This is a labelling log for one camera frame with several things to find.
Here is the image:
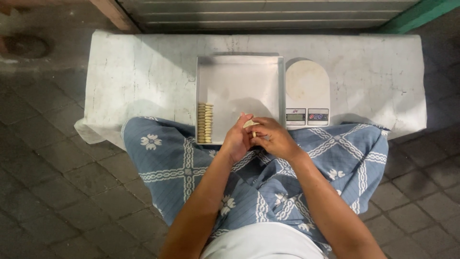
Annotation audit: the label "brown wooden beam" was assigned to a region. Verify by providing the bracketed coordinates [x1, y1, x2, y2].
[90, 0, 142, 34]

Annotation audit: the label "green wooden beam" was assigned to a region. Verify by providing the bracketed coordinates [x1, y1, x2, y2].
[376, 0, 460, 35]

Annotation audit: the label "white digital kitchen scale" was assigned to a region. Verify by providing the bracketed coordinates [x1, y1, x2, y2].
[285, 58, 331, 127]

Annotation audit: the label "blue patterned sarong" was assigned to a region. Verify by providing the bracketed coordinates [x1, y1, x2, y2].
[121, 116, 391, 254]

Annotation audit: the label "white shirt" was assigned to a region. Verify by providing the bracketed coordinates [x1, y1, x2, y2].
[200, 222, 328, 259]

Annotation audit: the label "white low table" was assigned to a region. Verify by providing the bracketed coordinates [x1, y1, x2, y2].
[74, 30, 428, 150]

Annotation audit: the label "pale dough piece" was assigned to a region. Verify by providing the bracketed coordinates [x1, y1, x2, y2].
[243, 119, 260, 138]

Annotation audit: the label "person's left hand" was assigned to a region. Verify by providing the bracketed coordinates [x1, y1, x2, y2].
[220, 112, 254, 165]

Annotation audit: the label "rows of shaped dough pieces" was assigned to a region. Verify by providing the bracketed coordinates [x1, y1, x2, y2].
[198, 102, 214, 144]

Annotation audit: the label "person's right hand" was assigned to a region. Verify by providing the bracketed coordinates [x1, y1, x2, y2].
[245, 117, 305, 163]

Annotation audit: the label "square metal baking tray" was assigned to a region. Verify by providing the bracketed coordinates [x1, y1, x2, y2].
[195, 55, 287, 145]

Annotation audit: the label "grey roller shutter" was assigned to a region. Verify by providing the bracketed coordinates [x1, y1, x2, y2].
[117, 0, 420, 34]

